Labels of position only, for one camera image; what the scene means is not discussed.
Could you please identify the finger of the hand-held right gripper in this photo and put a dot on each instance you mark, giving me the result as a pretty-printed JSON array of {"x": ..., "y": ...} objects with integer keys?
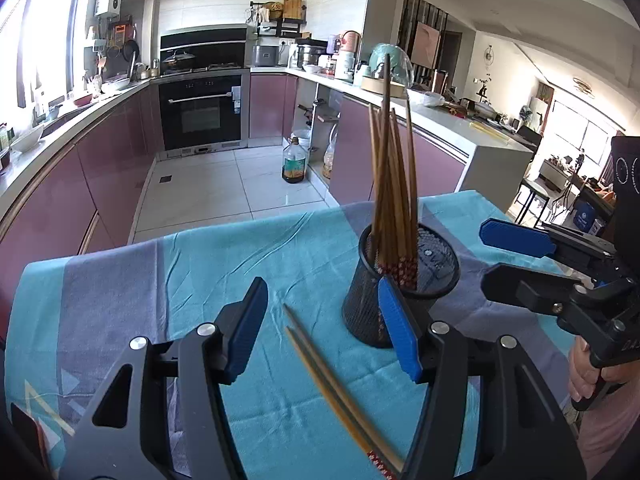
[
  {"x": 510, "y": 285},
  {"x": 515, "y": 240}
]

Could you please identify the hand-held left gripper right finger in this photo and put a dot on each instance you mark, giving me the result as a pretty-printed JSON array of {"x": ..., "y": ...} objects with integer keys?
[{"x": 400, "y": 330}]

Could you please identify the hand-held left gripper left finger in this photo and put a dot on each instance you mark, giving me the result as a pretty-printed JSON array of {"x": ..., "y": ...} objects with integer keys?
[{"x": 247, "y": 330}]

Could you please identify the black mesh utensil holder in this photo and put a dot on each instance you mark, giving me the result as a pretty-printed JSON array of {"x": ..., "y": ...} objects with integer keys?
[{"x": 370, "y": 310}]

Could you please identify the person's right hand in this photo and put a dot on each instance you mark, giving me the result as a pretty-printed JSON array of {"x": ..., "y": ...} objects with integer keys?
[{"x": 577, "y": 375}]

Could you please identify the blue bucket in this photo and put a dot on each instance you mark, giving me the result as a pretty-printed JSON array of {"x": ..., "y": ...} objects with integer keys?
[{"x": 590, "y": 216}]

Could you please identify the black stool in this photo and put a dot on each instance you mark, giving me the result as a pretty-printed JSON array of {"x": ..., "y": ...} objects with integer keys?
[{"x": 532, "y": 192}]

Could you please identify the teal and grey tablecloth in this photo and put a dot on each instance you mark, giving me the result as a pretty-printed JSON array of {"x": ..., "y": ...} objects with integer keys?
[{"x": 150, "y": 285}]

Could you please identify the ceiling lamp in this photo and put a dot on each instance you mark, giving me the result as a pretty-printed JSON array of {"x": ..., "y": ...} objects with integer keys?
[{"x": 583, "y": 87}]

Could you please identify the white kitchen countertop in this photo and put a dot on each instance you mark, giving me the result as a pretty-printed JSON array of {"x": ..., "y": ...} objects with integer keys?
[{"x": 450, "y": 120}]

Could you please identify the clear oil bottle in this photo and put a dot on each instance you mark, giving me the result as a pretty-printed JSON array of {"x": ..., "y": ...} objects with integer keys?
[{"x": 294, "y": 162}]

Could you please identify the purple kitchen cabinet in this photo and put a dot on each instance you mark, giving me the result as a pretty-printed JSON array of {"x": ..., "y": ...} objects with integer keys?
[
  {"x": 100, "y": 170},
  {"x": 360, "y": 150},
  {"x": 272, "y": 105}
]

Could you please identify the person's pink clothing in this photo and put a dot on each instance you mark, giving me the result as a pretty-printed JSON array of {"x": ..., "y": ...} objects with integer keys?
[{"x": 610, "y": 445}]

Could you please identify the green domed food cover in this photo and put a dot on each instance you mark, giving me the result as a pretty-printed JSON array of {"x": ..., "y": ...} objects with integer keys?
[{"x": 397, "y": 60}]

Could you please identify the black built-in oven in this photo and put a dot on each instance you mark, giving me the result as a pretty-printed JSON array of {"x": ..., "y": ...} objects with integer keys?
[{"x": 202, "y": 110}]

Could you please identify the pink kettle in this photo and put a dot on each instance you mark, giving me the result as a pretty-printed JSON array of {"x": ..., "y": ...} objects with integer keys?
[{"x": 351, "y": 41}]

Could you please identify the silver rice cooker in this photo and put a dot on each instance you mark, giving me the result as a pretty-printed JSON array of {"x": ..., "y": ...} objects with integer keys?
[{"x": 266, "y": 56}]

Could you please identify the steel cooking pot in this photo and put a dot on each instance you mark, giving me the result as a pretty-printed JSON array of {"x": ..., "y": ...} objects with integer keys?
[{"x": 311, "y": 56}]

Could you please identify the pan with glass lid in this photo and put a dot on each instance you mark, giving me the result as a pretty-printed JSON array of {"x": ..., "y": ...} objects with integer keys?
[{"x": 178, "y": 60}]

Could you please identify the black range hood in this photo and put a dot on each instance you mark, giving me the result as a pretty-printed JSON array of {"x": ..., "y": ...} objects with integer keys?
[{"x": 210, "y": 42}]

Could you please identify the white bowl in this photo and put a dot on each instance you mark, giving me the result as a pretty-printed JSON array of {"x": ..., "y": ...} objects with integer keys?
[{"x": 27, "y": 140}]

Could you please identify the hanging black wok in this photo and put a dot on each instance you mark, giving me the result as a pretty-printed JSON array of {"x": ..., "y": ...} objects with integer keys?
[{"x": 131, "y": 50}]

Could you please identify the kitchen window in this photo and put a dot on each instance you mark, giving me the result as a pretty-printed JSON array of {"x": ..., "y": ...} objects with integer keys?
[{"x": 40, "y": 30}]

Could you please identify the black wall spice rack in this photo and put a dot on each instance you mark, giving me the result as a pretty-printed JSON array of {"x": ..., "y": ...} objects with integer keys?
[{"x": 280, "y": 22}]

